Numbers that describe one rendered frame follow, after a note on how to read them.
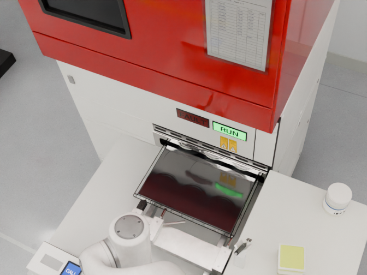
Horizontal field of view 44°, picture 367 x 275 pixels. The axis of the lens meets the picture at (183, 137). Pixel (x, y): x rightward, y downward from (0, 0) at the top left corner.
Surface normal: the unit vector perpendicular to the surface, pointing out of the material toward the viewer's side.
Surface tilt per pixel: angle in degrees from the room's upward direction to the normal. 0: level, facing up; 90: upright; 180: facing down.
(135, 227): 13
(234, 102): 90
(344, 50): 90
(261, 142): 90
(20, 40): 0
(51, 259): 0
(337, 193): 0
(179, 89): 90
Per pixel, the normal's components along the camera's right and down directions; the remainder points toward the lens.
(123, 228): -0.01, -0.70
